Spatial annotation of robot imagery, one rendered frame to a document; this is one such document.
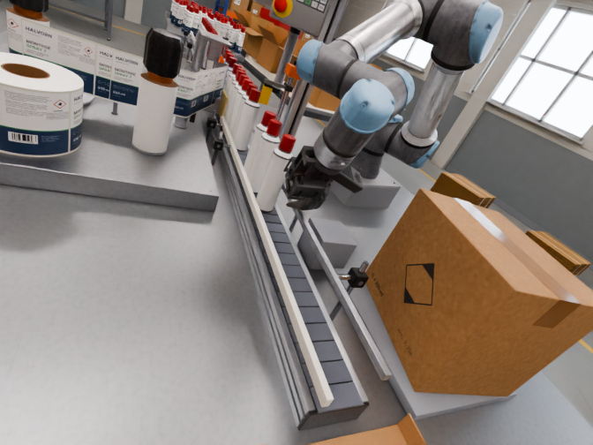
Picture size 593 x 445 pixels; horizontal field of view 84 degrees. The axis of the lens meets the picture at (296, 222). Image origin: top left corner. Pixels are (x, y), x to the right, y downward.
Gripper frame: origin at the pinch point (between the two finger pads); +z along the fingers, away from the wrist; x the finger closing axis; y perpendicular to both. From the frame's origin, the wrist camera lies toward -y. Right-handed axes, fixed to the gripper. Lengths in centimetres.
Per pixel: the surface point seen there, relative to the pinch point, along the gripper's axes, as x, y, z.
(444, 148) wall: -301, -463, 296
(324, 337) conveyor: 31.2, 3.7, -8.2
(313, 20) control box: -55, -8, -11
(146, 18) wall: -673, 67, 447
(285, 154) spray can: -10.8, 4.3, -4.6
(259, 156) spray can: -16.1, 7.6, 4.2
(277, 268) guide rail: 17.4, 10.0, -5.4
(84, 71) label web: -48, 52, 16
